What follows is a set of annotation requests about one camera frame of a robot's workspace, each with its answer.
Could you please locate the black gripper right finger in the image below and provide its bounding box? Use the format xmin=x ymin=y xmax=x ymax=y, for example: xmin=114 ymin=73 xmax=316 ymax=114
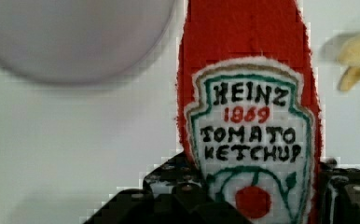
xmin=318 ymin=159 xmax=360 ymax=224

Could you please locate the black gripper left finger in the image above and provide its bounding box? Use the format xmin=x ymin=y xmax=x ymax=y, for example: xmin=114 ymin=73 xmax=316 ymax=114
xmin=83 ymin=153 xmax=250 ymax=224

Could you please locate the red plush ketchup bottle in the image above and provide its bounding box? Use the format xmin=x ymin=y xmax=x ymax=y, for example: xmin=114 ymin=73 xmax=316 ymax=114
xmin=177 ymin=0 xmax=322 ymax=224

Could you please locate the plush peeled banana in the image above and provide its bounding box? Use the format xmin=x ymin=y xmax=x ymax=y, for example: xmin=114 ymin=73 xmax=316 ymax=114
xmin=337 ymin=35 xmax=360 ymax=91

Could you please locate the lavender round plate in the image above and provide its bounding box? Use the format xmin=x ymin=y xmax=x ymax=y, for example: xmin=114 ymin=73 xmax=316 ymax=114
xmin=0 ymin=0 xmax=176 ymax=83

